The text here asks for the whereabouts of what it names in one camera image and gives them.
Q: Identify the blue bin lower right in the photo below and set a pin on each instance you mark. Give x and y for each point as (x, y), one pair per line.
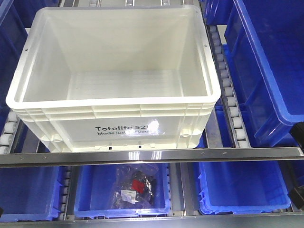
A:
(242, 187)

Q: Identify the clear bag of parts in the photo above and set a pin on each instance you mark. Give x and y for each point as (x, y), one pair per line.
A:
(135, 186)

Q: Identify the blue bin lower middle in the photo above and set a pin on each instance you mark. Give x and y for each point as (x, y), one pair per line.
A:
(94, 192)

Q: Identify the blue bin upper right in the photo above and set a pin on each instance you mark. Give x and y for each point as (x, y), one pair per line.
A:
(266, 42)

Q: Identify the blue bin lower left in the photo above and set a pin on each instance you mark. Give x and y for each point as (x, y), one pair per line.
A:
(32, 193)

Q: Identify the white roller track right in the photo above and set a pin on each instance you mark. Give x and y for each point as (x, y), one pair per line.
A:
(229, 101)

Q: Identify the white roller track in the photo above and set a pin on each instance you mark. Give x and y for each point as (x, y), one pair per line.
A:
(8, 133)
(229, 101)

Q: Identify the white Totelife plastic crate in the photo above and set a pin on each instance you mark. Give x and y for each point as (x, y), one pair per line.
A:
(116, 78)

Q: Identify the white roller track left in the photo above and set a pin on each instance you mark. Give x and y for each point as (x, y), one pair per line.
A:
(8, 133)

